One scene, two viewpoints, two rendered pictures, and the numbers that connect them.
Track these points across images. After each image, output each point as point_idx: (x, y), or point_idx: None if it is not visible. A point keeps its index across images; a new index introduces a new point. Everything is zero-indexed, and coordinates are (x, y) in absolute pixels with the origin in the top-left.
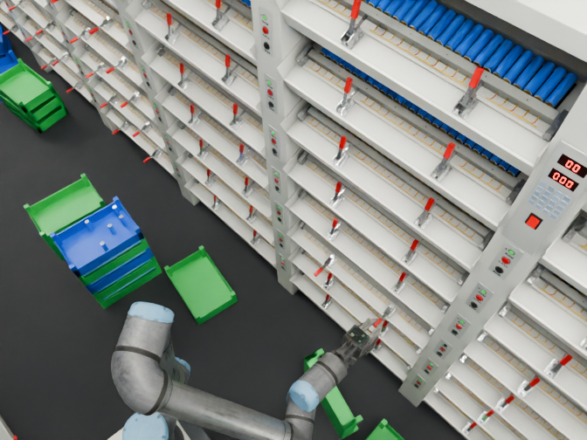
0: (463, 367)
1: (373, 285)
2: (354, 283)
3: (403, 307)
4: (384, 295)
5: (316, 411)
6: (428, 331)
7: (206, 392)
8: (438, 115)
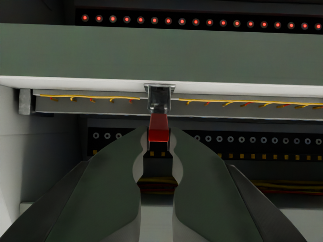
0: None
1: (241, 117)
2: (319, 92)
3: (131, 114)
4: (196, 115)
5: None
6: (36, 105)
7: None
8: None
